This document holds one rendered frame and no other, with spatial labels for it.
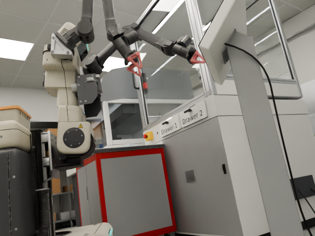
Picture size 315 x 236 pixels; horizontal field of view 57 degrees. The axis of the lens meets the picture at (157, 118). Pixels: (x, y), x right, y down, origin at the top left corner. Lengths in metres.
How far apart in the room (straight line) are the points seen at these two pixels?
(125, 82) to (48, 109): 3.48
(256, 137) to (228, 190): 0.62
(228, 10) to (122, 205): 1.46
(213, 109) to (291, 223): 0.86
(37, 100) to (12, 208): 5.19
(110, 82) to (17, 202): 2.01
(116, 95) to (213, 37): 1.97
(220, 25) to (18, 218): 1.13
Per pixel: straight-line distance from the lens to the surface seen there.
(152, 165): 2.25
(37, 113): 6.34
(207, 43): 1.23
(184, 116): 2.09
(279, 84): 2.41
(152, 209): 2.23
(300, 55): 5.30
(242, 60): 1.38
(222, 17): 1.27
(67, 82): 1.59
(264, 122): 1.30
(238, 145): 1.89
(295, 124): 2.40
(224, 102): 1.91
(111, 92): 3.06
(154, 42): 1.79
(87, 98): 1.50
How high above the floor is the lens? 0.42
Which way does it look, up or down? 14 degrees up
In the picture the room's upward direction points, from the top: 9 degrees counter-clockwise
